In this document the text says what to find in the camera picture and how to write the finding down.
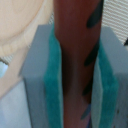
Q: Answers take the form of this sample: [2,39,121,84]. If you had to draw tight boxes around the beige woven placemat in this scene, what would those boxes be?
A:
[102,0,128,43]

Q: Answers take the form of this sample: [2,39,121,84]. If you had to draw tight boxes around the round tan plate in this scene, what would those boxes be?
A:
[0,0,53,63]

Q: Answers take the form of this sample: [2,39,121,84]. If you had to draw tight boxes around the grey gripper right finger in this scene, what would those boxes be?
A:
[91,27,128,128]

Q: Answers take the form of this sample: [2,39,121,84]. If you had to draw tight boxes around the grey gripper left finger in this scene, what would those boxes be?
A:
[21,25,63,128]

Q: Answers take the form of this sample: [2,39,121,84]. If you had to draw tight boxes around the brown sausage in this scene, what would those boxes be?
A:
[54,0,104,128]

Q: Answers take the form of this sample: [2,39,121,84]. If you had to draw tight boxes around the knife with orange handle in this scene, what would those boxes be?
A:
[0,58,9,79]

